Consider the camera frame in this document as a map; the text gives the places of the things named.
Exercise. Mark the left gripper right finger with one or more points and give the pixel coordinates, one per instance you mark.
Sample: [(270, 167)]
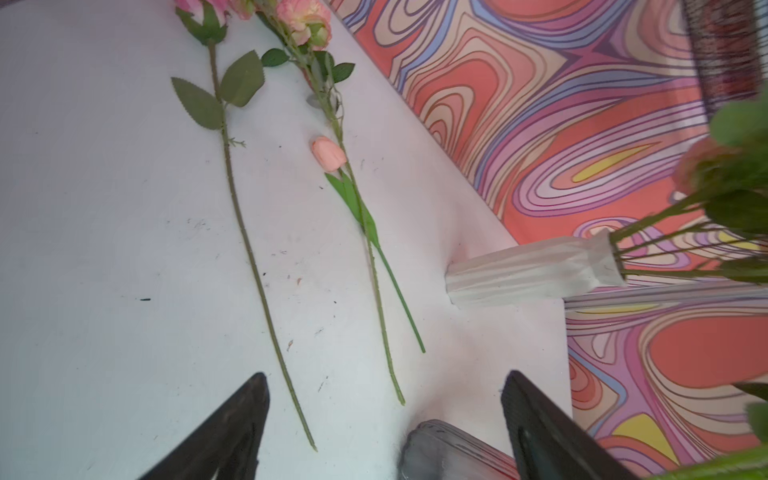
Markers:
[(547, 443)]

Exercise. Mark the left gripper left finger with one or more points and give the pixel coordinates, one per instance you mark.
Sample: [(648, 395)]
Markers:
[(226, 444)]

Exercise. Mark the pink glass vase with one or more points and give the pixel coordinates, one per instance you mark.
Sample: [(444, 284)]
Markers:
[(436, 450)]

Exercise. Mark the white ribbed vase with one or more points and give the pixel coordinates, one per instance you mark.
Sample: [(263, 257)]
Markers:
[(556, 268)]

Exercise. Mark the pale blue flower stem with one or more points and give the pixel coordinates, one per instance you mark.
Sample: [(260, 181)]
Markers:
[(719, 227)]

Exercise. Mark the pink tulip stem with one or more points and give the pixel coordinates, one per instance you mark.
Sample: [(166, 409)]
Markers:
[(332, 159)]

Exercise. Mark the pink double peony stem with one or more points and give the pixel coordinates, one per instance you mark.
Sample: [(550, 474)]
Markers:
[(304, 31)]

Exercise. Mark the black wire basket back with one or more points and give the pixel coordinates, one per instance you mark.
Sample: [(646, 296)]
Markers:
[(728, 39)]

